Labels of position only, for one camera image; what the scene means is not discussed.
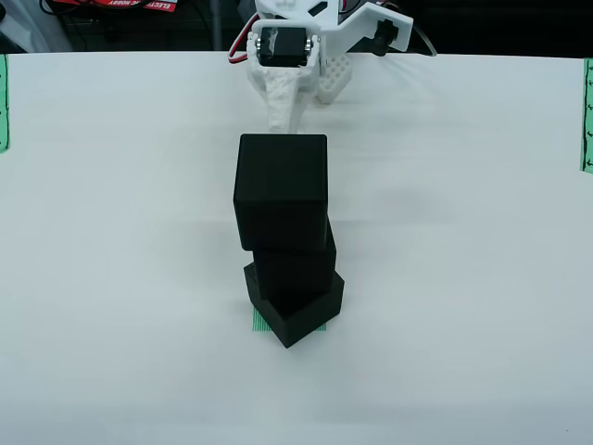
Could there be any black cube block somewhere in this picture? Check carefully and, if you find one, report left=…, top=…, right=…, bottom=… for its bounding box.
left=243, top=263, right=347, bottom=350
left=231, top=133, right=329, bottom=251
left=252, top=226, right=338, bottom=314

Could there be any green paper strip with arrows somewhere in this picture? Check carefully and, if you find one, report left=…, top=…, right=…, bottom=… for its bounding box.
left=0, top=53, right=11, bottom=154
left=578, top=57, right=593, bottom=175

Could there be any white studded base plate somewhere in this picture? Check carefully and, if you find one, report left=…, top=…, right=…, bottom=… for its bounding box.
left=317, top=53, right=353, bottom=107

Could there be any black camera cable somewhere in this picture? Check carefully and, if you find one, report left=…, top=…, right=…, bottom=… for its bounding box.
left=410, top=25, right=437, bottom=57

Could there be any white plastic sheet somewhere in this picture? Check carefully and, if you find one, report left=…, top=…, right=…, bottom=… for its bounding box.
left=0, top=0, right=70, bottom=53

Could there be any green striped square marker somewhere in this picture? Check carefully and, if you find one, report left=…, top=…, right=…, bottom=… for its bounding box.
left=251, top=308, right=328, bottom=334

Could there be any camera board on white bracket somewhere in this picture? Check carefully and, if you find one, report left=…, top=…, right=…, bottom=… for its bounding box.
left=319, top=6, right=414, bottom=59

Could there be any red printed package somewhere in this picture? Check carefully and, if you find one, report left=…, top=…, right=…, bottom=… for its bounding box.
left=50, top=0, right=180, bottom=13

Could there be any red white black servo cable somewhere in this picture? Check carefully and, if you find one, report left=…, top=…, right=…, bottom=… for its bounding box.
left=226, top=18, right=255, bottom=66

